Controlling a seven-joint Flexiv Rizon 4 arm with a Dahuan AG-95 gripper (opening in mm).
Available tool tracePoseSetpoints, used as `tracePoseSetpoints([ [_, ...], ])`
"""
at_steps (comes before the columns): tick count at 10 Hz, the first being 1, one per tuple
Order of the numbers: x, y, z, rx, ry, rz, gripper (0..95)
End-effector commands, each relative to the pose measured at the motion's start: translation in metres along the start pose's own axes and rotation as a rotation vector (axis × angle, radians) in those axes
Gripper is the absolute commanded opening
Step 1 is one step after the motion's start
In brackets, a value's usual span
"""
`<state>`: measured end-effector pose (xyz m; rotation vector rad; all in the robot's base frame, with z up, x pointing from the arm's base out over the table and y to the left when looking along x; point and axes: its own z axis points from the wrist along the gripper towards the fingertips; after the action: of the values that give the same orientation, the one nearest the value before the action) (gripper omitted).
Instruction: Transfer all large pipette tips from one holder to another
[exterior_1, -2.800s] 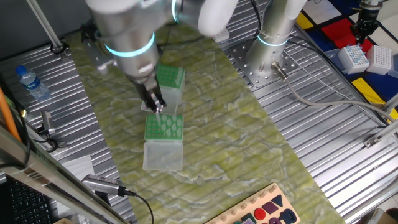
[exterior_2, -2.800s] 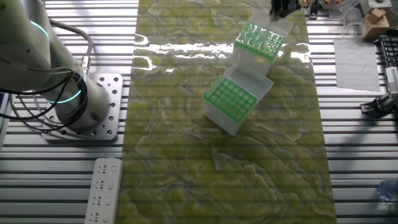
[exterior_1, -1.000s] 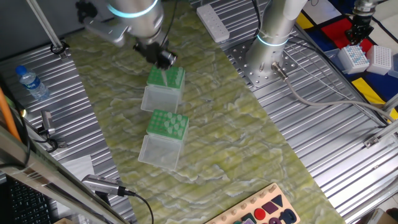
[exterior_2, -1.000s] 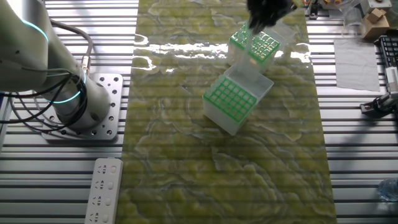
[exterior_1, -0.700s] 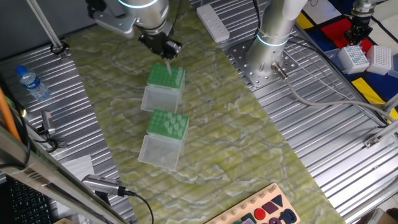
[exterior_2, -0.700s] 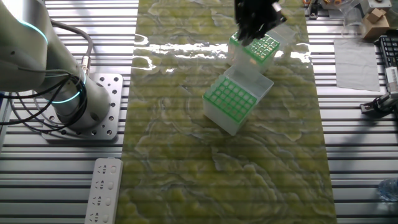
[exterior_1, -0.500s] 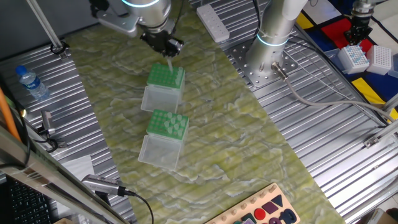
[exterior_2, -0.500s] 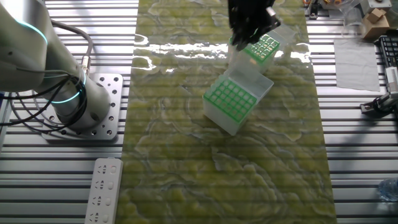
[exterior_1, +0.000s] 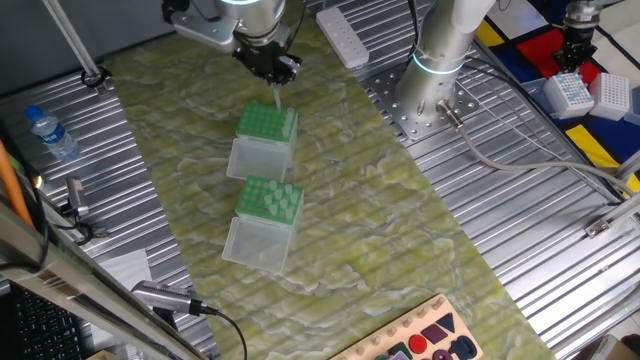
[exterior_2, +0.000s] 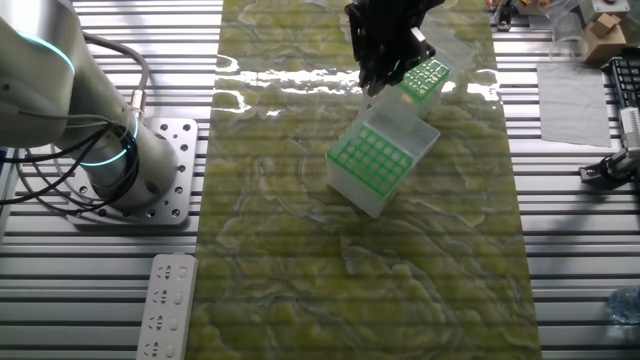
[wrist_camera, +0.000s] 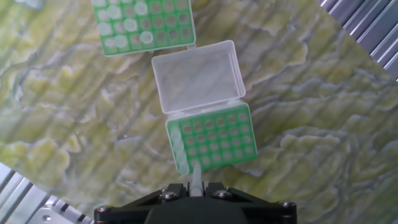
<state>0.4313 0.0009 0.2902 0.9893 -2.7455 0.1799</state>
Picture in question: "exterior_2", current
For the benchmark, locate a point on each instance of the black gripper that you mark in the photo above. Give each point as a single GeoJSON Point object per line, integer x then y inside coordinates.
{"type": "Point", "coordinates": [390, 17]}

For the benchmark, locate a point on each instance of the green rack pipette tip box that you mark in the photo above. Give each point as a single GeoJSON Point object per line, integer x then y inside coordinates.
{"type": "Point", "coordinates": [427, 80]}
{"type": "Point", "coordinates": [360, 195]}

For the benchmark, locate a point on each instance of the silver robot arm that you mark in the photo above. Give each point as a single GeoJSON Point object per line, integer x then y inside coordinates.
{"type": "Point", "coordinates": [30, 90]}

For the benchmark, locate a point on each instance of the clear plastic cup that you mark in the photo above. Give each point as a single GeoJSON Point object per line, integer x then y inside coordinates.
{"type": "Point", "coordinates": [567, 35]}

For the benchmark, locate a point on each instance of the white paper sheet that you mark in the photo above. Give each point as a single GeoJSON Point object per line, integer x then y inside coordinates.
{"type": "Point", "coordinates": [572, 105]}

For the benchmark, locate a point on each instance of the small tan cardboard box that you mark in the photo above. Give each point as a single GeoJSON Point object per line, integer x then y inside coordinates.
{"type": "Point", "coordinates": [605, 40]}

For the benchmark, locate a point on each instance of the green marble pattern mat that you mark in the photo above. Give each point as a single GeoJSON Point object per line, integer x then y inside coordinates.
{"type": "Point", "coordinates": [300, 275]}

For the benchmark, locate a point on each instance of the black keyboard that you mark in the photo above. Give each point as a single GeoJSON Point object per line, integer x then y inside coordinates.
{"type": "Point", "coordinates": [627, 80]}

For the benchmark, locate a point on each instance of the white power strip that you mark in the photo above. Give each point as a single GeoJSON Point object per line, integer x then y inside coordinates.
{"type": "Point", "coordinates": [167, 310]}

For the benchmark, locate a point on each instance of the clear water bottle blue cap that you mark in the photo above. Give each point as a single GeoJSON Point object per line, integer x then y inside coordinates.
{"type": "Point", "coordinates": [627, 305]}

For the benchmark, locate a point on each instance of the silver perforated base plate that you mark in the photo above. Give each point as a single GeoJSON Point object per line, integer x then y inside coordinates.
{"type": "Point", "coordinates": [187, 180]}

